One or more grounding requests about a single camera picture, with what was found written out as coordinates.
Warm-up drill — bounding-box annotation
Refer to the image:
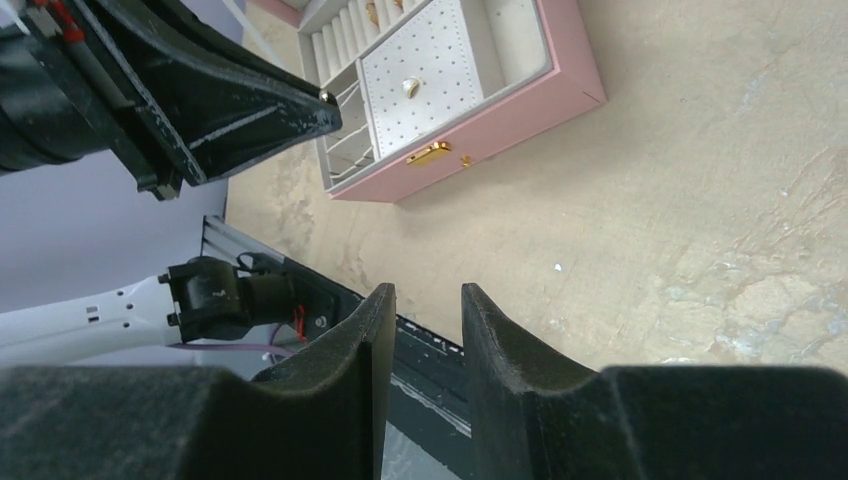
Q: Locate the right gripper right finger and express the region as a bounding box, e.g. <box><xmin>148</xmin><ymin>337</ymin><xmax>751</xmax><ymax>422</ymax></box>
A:
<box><xmin>461</xmin><ymin>283</ymin><xmax>847</xmax><ymax>479</ymax></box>

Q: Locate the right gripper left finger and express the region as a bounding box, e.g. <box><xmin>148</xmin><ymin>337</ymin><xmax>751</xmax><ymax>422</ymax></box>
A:
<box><xmin>0</xmin><ymin>283</ymin><xmax>397</xmax><ymax>480</ymax></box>

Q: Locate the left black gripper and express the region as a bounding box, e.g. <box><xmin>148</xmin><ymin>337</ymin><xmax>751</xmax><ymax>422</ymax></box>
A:
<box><xmin>1</xmin><ymin>1</ymin><xmax>343</xmax><ymax>200</ymax></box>

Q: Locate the small silver earring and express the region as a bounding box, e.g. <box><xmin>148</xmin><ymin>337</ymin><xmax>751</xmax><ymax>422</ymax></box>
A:
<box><xmin>402</xmin><ymin>77</ymin><xmax>422</xmax><ymax>99</ymax></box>

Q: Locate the pink jewelry box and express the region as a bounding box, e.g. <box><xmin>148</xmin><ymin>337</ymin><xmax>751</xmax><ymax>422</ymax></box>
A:
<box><xmin>262</xmin><ymin>0</ymin><xmax>606</xmax><ymax>203</ymax></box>

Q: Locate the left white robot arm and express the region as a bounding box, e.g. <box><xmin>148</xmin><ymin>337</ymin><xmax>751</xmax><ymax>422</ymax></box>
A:
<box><xmin>1</xmin><ymin>1</ymin><xmax>342</xmax><ymax>365</ymax></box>

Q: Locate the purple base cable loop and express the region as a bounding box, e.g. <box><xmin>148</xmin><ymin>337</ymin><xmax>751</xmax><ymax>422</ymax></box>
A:
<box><xmin>168</xmin><ymin>321</ymin><xmax>299</xmax><ymax>362</ymax></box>

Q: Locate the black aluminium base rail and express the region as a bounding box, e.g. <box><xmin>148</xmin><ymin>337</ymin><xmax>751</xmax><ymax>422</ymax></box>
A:
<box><xmin>199</xmin><ymin>216</ymin><xmax>475</xmax><ymax>479</ymax></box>

